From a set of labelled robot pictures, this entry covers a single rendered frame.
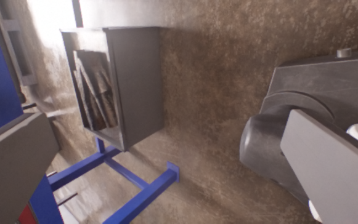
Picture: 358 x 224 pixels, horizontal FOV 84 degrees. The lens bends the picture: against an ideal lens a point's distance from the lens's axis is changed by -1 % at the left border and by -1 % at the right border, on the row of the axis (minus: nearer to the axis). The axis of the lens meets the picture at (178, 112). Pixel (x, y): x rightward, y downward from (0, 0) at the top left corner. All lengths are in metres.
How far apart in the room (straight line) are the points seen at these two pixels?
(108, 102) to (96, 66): 0.16
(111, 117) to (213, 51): 0.51
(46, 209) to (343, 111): 0.84
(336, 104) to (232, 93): 0.38
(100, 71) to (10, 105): 0.39
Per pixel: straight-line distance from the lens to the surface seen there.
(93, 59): 0.90
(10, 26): 2.66
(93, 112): 1.05
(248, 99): 0.81
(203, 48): 0.85
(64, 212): 4.50
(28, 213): 0.81
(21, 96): 2.79
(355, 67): 0.56
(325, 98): 0.58
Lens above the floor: 0.72
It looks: 45 degrees down
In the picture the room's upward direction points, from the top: 119 degrees counter-clockwise
